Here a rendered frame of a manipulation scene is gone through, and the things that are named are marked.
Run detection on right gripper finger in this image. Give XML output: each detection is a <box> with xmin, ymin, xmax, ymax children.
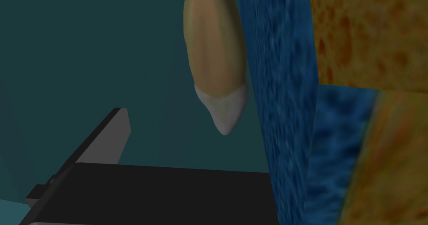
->
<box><xmin>50</xmin><ymin>107</ymin><xmax>131</xmax><ymax>179</ymax></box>

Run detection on tan pointed object white tip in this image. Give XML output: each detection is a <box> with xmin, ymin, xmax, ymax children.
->
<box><xmin>183</xmin><ymin>0</ymin><xmax>250</xmax><ymax>137</ymax></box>

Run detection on blue and yellow sponge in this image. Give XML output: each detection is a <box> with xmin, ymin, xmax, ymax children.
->
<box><xmin>237</xmin><ymin>0</ymin><xmax>428</xmax><ymax>225</ymax></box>

